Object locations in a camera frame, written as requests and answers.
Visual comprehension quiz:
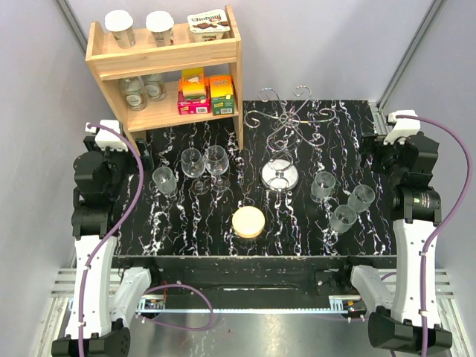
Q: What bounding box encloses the green Scrub Daddy box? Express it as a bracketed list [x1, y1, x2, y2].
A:
[209, 75, 235, 116]

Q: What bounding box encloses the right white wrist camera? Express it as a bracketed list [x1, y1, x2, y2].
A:
[383, 110, 421, 145]

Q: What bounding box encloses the ribbed goblet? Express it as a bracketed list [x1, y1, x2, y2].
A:
[310, 171, 335, 202]
[152, 166, 177, 197]
[329, 205, 357, 234]
[347, 184, 376, 213]

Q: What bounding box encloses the clear stemmed wine glass right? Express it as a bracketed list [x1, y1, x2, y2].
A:
[205, 145, 229, 193]

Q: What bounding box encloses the right clear glass bottle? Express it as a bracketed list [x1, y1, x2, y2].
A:
[142, 73, 167, 101]

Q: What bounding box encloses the round yellow wooden coaster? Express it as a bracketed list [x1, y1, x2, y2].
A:
[232, 206, 266, 239]

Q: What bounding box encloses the left white lidded cup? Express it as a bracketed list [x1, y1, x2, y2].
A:
[104, 10, 135, 49]

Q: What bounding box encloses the white lidded cup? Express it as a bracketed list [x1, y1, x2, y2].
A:
[146, 10, 174, 47]
[104, 10, 135, 49]

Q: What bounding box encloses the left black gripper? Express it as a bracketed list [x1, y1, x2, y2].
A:
[86, 135, 152, 197]

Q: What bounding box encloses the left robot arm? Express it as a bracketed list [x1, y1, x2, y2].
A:
[51, 135, 161, 356]

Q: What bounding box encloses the clear stemmed wine glass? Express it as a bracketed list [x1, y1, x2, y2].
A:
[205, 145, 229, 193]
[181, 148, 209, 195]

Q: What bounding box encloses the wooden two-tier shelf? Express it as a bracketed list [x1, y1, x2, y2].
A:
[86, 5, 244, 149]

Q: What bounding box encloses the chrome wine glass rack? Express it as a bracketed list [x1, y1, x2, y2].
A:
[243, 86, 337, 193]

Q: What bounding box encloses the right white lidded cup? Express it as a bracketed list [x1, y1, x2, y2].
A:
[146, 10, 174, 47]

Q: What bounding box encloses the Chobani yogurt tub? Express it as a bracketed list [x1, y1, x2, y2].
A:
[187, 9, 231, 42]

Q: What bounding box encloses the clear glass bottle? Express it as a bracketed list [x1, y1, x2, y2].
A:
[118, 77, 147, 111]
[142, 73, 167, 101]

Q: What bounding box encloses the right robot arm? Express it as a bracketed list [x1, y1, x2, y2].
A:
[338, 132, 452, 356]

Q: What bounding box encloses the pink sponge box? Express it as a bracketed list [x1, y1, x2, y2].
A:
[177, 67, 210, 115]

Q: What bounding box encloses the left clear glass bottle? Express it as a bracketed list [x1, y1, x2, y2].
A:
[118, 77, 147, 111]

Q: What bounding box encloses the clear stemmed wine glass left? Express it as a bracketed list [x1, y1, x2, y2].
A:
[181, 148, 209, 195]

